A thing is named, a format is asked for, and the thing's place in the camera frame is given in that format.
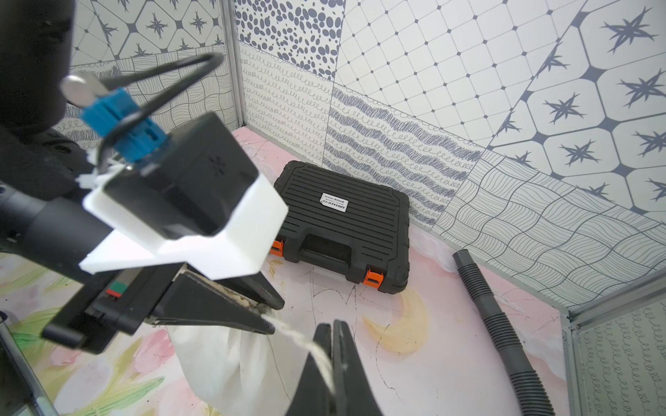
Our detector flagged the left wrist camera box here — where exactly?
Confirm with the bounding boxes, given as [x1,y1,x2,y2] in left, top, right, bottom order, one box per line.
[77,113,288,280]

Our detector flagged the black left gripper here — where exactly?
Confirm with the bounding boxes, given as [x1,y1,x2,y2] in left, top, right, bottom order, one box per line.
[42,263,285,355]

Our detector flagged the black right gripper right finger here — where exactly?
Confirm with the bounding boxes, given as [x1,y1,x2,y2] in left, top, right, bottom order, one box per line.
[332,320,383,416]

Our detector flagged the cream cloth drawstring bag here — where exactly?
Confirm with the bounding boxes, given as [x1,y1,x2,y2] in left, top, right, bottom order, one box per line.
[168,310,335,415]

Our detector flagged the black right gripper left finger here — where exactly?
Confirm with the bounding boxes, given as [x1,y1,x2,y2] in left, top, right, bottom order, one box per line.
[286,323,335,416]

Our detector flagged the grey corrugated hose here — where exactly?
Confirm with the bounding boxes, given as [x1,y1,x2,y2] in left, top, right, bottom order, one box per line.
[451,248,557,416]

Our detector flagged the black plastic tool case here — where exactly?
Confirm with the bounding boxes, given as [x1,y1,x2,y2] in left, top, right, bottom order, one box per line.
[271,161,409,295]

